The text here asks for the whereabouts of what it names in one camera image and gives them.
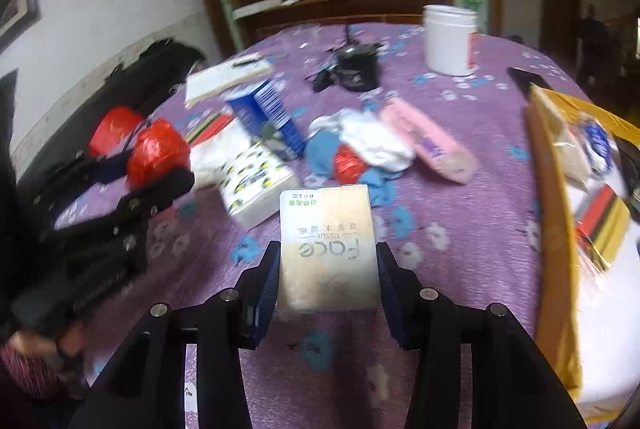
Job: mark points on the white bag with blue print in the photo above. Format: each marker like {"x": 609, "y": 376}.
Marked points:
{"x": 595, "y": 144}

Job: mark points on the yellow cardboard box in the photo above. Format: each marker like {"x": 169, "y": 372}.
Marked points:
{"x": 550, "y": 209}

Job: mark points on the blue carton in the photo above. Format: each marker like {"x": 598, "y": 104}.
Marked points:
{"x": 270, "y": 109}

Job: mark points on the paper notebook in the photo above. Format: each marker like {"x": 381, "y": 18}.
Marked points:
{"x": 220, "y": 79}

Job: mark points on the white flat box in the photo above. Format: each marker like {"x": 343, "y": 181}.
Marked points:
{"x": 257, "y": 7}

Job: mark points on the beige tissue pack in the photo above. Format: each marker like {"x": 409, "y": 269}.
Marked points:
{"x": 325, "y": 249}

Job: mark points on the black pen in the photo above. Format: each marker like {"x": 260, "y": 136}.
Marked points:
{"x": 245, "y": 62}

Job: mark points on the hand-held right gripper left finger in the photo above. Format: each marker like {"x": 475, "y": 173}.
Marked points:
{"x": 265, "y": 289}

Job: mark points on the black bag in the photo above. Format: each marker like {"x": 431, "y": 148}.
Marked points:
{"x": 160, "y": 64}

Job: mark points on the purple floral tablecloth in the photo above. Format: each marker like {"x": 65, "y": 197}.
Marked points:
{"x": 475, "y": 234}

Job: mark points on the dark framed picture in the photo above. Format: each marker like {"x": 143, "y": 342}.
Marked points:
{"x": 17, "y": 9}

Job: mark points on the brown wooden door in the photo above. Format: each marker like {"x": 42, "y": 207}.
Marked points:
{"x": 560, "y": 4}

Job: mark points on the white patterned tissue pack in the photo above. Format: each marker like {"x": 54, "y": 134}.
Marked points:
{"x": 255, "y": 189}

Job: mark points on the wooden counter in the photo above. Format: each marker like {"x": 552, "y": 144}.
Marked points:
{"x": 325, "y": 11}

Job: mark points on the black cylindrical motor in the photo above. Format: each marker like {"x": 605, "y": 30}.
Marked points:
{"x": 355, "y": 69}

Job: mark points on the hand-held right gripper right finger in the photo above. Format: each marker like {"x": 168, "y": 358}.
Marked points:
{"x": 395, "y": 299}

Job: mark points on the person's left hand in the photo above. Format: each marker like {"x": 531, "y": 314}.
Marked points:
{"x": 50, "y": 341}

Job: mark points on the blue sock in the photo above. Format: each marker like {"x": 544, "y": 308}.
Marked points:
{"x": 320, "y": 154}

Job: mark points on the striped tissue pack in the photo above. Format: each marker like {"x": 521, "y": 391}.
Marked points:
{"x": 215, "y": 144}

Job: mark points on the white plastic jar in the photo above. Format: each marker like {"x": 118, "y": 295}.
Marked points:
{"x": 447, "y": 44}

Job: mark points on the small red plastic bag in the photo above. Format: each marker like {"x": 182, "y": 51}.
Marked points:
{"x": 350, "y": 164}

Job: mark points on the black flat case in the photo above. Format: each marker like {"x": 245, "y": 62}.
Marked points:
{"x": 525, "y": 79}

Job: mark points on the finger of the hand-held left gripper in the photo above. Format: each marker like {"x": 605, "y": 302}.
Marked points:
{"x": 75, "y": 184}
{"x": 165, "y": 189}

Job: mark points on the pink wrapped pack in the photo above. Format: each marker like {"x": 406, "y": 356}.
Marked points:
{"x": 430, "y": 139}

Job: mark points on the white cloth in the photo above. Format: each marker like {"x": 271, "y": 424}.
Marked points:
{"x": 370, "y": 139}

